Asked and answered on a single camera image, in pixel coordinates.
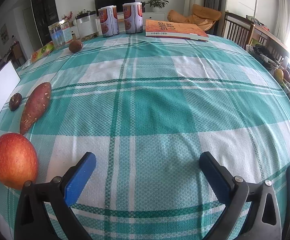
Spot dark purple mangosteen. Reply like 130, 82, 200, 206
9, 93, 23, 111

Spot orange lounge chair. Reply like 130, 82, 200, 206
167, 4, 223, 32

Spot basket of decorative fruit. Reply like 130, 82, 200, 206
274, 67, 290, 105

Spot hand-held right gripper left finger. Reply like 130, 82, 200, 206
14, 151, 97, 240

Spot brown passion fruit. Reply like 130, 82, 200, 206
68, 41, 84, 53

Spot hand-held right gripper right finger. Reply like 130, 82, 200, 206
199, 151, 283, 240

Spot tray of dark clutter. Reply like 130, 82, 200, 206
246, 44, 277, 68

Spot colourful snack bag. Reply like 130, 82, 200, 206
25, 41, 55, 67

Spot framed wall picture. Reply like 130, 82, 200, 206
0, 24, 9, 45

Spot clear container with black lid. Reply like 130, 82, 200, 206
75, 12, 99, 41

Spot dark wooden chair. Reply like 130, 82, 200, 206
221, 11, 256, 48
256, 34, 289, 63

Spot red and silver can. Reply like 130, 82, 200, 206
98, 5, 120, 38
123, 2, 143, 35

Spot dark tall cabinet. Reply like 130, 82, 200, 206
30, 0, 60, 47

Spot green checked tablecloth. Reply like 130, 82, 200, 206
0, 31, 290, 240

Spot red flower bouquet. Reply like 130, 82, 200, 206
61, 11, 73, 27

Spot glass jar with gold lid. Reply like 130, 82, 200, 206
48, 21, 71, 49

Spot orange book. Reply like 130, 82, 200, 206
145, 19, 209, 42

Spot leafy plant in white pot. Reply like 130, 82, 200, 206
145, 0, 169, 12

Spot red apple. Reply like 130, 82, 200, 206
0, 133, 39, 190

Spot reddish sweet potato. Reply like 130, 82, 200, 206
19, 82, 52, 135

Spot black flat television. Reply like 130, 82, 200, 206
94, 0, 136, 13

